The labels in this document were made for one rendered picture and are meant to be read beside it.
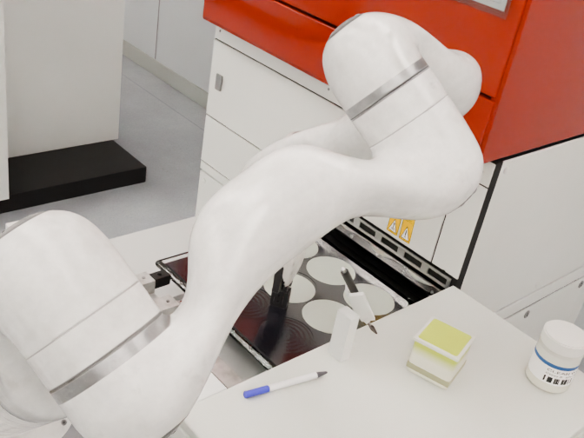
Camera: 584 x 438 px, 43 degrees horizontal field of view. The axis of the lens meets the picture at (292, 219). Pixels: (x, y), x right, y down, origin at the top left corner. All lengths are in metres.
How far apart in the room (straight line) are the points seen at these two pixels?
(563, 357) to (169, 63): 3.89
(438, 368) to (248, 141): 0.84
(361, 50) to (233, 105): 1.07
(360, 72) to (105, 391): 0.39
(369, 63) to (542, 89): 0.63
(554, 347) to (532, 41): 0.48
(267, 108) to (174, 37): 3.04
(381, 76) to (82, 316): 0.37
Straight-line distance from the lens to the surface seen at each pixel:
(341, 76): 0.78
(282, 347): 1.29
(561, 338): 1.23
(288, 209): 0.70
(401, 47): 0.79
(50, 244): 0.66
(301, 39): 1.54
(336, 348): 1.18
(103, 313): 0.65
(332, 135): 1.09
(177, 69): 4.74
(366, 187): 0.73
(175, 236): 1.68
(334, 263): 1.53
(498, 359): 1.30
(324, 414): 1.09
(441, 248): 1.44
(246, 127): 1.79
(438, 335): 1.18
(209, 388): 1.10
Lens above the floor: 1.71
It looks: 30 degrees down
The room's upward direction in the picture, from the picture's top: 11 degrees clockwise
